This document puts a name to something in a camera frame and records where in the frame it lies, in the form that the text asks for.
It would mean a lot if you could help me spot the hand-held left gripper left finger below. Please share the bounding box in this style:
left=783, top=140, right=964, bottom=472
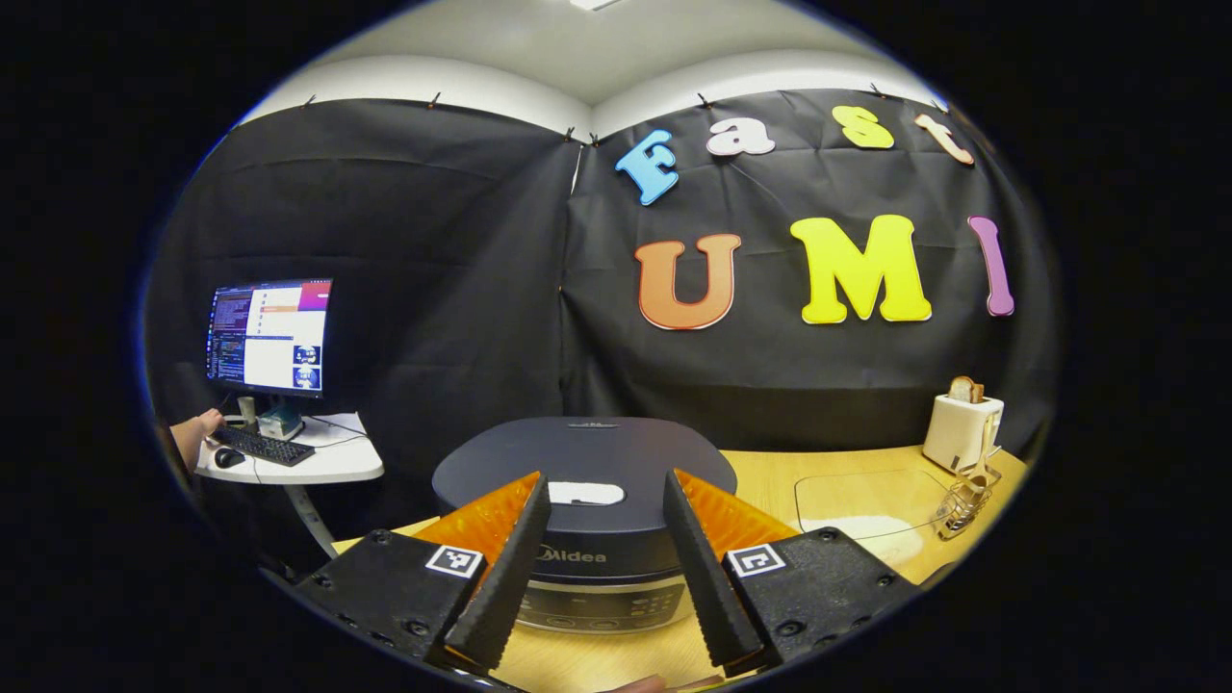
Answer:
left=296, top=471, right=552, bottom=672

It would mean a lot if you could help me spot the white side table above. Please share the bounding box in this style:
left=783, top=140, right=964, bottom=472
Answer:
left=195, top=414, right=384, bottom=559

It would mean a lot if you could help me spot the silver black rice cooker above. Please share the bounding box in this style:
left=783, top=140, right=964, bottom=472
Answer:
left=431, top=416, right=738, bottom=634

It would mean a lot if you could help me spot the clear chopstick holder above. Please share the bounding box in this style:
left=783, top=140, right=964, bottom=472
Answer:
left=937, top=468, right=1003, bottom=539

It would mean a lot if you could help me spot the wooden spoon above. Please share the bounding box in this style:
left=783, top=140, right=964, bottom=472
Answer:
left=967, top=414, right=998, bottom=494

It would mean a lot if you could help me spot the black keyboard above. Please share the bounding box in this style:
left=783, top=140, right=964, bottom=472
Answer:
left=210, top=426, right=316, bottom=468

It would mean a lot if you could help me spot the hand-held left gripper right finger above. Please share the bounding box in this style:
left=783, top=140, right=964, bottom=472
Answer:
left=663, top=468, right=921, bottom=677

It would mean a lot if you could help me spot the computer monitor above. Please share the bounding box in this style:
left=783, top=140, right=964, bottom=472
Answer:
left=207, top=279, right=333, bottom=424

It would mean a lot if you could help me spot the small teal desk box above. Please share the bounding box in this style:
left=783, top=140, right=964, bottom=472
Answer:
left=258, top=404, right=305, bottom=443

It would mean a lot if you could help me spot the clear glass dish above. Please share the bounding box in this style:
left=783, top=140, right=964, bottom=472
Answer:
left=794, top=469, right=950, bottom=571

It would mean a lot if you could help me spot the white toaster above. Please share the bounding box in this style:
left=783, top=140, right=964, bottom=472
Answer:
left=922, top=393, right=1005, bottom=474

